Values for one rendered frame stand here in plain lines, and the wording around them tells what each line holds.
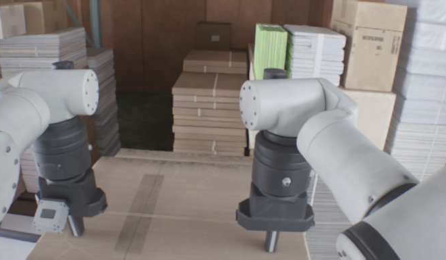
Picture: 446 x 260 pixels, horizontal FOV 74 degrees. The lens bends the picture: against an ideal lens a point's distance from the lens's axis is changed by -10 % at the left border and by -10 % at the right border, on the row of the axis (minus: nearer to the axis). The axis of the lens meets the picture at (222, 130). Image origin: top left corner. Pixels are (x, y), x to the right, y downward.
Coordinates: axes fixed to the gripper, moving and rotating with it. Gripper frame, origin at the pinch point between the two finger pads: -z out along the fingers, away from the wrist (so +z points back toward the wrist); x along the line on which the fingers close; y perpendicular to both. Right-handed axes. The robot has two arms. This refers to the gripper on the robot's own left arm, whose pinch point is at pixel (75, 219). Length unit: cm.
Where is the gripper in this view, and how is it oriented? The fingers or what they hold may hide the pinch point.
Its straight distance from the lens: 61.6
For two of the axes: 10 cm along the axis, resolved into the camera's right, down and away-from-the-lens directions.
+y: -0.4, 4.0, -9.1
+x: -10.0, -0.5, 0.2
